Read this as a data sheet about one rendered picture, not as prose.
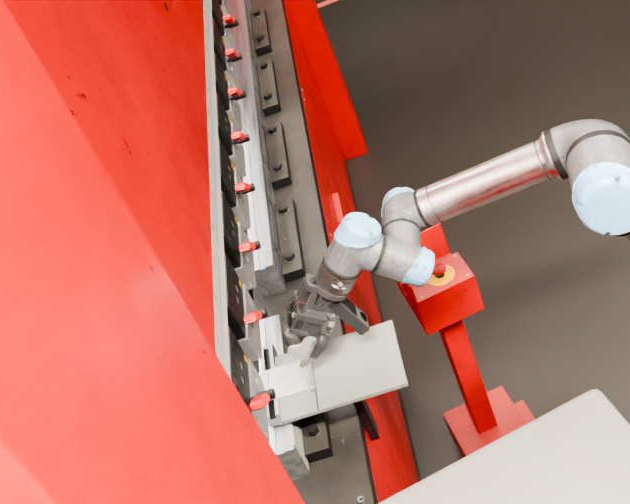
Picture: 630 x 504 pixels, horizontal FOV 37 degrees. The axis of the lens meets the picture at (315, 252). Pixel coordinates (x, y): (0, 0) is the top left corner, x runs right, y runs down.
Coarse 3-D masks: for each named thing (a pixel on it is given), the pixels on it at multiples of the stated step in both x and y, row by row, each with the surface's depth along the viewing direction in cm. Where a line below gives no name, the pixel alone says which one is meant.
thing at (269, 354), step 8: (272, 344) 206; (264, 352) 206; (272, 352) 204; (264, 360) 203; (272, 360) 202; (264, 368) 201; (272, 400) 195; (272, 408) 194; (272, 416) 192; (280, 416) 191; (272, 424) 192
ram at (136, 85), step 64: (64, 0) 132; (128, 0) 168; (192, 0) 233; (64, 64) 123; (128, 64) 154; (192, 64) 207; (128, 128) 142; (192, 128) 186; (128, 192) 132; (192, 192) 169; (192, 256) 154
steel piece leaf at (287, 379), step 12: (300, 360) 199; (276, 372) 199; (288, 372) 198; (300, 372) 197; (312, 372) 195; (276, 384) 196; (288, 384) 195; (300, 384) 194; (312, 384) 193; (276, 396) 194
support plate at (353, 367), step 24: (360, 336) 199; (384, 336) 197; (288, 360) 201; (336, 360) 196; (360, 360) 194; (384, 360) 192; (336, 384) 191; (360, 384) 189; (384, 384) 187; (288, 408) 191; (312, 408) 189
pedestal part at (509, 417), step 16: (496, 400) 286; (448, 416) 287; (464, 416) 285; (496, 416) 282; (512, 416) 280; (528, 416) 291; (464, 432) 281; (496, 432) 277; (464, 448) 277; (480, 448) 275
